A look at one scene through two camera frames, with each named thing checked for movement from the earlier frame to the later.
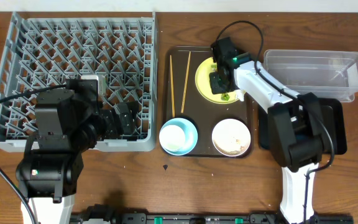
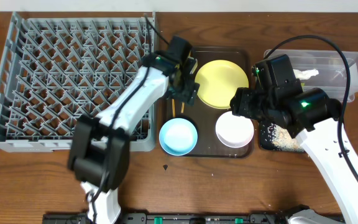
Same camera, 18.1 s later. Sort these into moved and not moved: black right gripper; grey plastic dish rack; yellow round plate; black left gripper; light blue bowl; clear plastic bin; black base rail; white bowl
Moved: black left gripper; white bowl; black right gripper
Not moved: grey plastic dish rack; yellow round plate; light blue bowl; black base rail; clear plastic bin
